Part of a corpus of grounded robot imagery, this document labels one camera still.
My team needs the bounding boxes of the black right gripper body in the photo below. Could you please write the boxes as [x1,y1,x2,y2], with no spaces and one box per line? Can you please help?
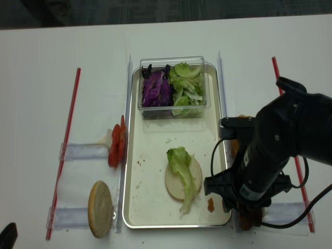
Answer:
[204,145,292,208]

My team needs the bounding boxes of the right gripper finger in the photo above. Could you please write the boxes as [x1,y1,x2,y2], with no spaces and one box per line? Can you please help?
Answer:
[260,198,272,208]
[222,199,232,212]

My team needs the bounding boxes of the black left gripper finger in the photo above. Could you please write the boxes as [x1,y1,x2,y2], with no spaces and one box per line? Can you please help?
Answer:
[0,223,18,249]

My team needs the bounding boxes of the meat patty slice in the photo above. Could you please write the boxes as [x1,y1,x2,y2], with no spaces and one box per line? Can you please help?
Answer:
[238,203,253,231]

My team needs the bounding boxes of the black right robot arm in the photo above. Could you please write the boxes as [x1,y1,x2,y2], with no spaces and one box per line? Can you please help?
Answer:
[204,77,331,208]

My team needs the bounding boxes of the meat crumb on tray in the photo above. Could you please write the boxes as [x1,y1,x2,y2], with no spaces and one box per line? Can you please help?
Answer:
[207,198,215,213]

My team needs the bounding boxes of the green lettuce leaf on bun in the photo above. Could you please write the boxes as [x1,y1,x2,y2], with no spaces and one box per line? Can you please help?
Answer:
[167,146,198,215]

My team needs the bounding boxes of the green lettuce pile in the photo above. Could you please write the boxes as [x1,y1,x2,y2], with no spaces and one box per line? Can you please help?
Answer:
[168,62,205,118]

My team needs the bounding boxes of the front tomato slice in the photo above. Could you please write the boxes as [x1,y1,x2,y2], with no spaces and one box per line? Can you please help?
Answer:
[108,124,120,168]

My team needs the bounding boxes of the tomato slice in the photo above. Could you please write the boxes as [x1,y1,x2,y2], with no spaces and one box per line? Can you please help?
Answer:
[118,115,126,160]
[108,124,120,168]

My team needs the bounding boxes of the back tomato slice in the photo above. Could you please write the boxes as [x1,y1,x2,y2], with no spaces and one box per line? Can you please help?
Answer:
[118,115,126,160]

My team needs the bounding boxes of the right red straw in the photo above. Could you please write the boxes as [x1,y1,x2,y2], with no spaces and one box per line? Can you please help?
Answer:
[272,57,315,233]

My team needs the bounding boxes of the red straw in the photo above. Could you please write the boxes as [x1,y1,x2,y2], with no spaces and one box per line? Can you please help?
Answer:
[272,57,315,233]
[46,67,81,241]

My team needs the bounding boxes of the front sesame bun top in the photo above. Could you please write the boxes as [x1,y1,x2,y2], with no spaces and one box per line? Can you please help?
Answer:
[230,114,252,159]

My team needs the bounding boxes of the bottom bun slice on tray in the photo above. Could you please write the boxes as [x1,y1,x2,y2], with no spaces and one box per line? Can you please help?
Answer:
[165,155,202,201]

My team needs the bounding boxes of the cream metal serving tray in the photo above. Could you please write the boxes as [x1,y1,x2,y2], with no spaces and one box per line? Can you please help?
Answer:
[122,64,231,229]

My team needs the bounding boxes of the upright bun half left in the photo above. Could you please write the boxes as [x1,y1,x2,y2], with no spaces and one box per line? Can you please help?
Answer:
[88,181,113,238]

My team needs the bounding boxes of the clear plastic salad container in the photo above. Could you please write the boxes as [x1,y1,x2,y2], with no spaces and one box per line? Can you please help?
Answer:
[137,56,210,119]

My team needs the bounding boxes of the purple cabbage leaves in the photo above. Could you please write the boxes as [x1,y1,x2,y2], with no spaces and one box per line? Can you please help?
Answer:
[141,64,174,107]

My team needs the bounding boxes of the white pusher block upper left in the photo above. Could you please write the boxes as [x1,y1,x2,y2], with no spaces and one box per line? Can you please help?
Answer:
[96,129,112,150]

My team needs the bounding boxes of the left red straw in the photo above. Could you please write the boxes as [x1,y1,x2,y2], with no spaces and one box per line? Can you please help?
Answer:
[46,67,81,241]

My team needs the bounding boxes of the lower right clear rail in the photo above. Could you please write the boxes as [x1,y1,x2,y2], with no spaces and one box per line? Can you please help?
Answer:
[262,202,310,225]

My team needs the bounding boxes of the right long clear rail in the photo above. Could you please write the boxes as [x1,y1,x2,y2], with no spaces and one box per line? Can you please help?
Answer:
[217,51,242,233]

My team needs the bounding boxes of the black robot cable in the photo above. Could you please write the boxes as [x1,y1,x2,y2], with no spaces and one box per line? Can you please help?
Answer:
[210,137,332,229]

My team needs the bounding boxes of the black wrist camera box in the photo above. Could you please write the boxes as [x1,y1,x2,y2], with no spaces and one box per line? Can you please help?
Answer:
[218,117,255,142]

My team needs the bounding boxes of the lower left clear rail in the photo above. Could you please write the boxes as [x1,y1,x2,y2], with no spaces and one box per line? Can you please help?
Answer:
[46,207,89,230]

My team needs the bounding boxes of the upper left clear rail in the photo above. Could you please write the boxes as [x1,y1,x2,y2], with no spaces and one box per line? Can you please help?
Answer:
[59,143,108,161]

